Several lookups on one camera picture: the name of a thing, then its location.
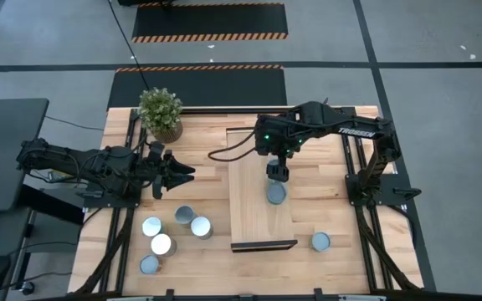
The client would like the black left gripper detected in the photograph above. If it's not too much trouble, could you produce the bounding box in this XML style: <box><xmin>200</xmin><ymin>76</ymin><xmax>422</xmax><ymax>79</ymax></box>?
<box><xmin>144</xmin><ymin>140</ymin><xmax>196</xmax><ymax>201</ymax></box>

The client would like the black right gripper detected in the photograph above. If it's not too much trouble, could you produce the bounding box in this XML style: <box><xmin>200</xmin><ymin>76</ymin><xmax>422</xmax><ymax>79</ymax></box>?
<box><xmin>254</xmin><ymin>115</ymin><xmax>309</xmax><ymax>184</ymax></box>

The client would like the silver-lidded tin can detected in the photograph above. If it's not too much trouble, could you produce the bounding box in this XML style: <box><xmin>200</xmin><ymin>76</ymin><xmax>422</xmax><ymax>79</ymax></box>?
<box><xmin>265</xmin><ymin>180</ymin><xmax>289</xmax><ymax>207</ymax></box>
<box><xmin>150</xmin><ymin>232</ymin><xmax>178</xmax><ymax>258</ymax></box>
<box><xmin>310</xmin><ymin>231</ymin><xmax>332</xmax><ymax>253</ymax></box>
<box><xmin>190</xmin><ymin>215</ymin><xmax>214</xmax><ymax>241</ymax></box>
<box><xmin>174</xmin><ymin>204</ymin><xmax>197</xmax><ymax>229</ymax></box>

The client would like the tin can yellow label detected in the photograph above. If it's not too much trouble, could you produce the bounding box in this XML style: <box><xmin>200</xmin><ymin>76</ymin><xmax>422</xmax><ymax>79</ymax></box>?
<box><xmin>141</xmin><ymin>216</ymin><xmax>167</xmax><ymax>238</ymax></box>

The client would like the green plant in ribbed pot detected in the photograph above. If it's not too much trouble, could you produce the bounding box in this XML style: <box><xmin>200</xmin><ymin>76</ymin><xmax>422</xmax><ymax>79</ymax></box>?
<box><xmin>137</xmin><ymin>86</ymin><xmax>185</xmax><ymax>145</ymax></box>

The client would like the black mat orange striped edge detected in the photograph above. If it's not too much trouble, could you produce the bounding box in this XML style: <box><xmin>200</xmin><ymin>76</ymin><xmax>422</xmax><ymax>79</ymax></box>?
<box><xmin>106</xmin><ymin>64</ymin><xmax>288</xmax><ymax>108</ymax></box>
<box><xmin>131</xmin><ymin>2</ymin><xmax>290</xmax><ymax>43</ymax></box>

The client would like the tin can red label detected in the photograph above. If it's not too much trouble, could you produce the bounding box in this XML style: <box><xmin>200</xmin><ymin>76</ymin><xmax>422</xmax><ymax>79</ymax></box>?
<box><xmin>139</xmin><ymin>254</ymin><xmax>163</xmax><ymax>276</ymax></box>

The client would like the light grey bar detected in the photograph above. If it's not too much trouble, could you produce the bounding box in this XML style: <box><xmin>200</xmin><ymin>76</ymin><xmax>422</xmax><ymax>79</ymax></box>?
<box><xmin>105</xmin><ymin>295</ymin><xmax>155</xmax><ymax>301</ymax></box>

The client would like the dark grey desk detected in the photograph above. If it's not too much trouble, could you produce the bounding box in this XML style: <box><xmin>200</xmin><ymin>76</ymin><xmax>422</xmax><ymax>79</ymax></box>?
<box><xmin>0</xmin><ymin>98</ymin><xmax>50</xmax><ymax>213</ymax></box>

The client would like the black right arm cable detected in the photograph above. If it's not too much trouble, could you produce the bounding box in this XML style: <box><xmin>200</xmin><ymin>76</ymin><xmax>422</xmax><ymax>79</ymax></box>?
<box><xmin>207</xmin><ymin>130</ymin><xmax>263</xmax><ymax>163</ymax></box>

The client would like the black aluminium rail frame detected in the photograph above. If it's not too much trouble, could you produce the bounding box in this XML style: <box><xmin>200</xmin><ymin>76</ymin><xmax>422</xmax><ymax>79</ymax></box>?
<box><xmin>72</xmin><ymin>105</ymin><xmax>425</xmax><ymax>301</ymax></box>

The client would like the thin black floor cable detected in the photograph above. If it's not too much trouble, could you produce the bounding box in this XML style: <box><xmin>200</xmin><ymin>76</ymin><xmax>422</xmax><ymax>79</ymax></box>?
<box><xmin>44</xmin><ymin>115</ymin><xmax>105</xmax><ymax>131</ymax></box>

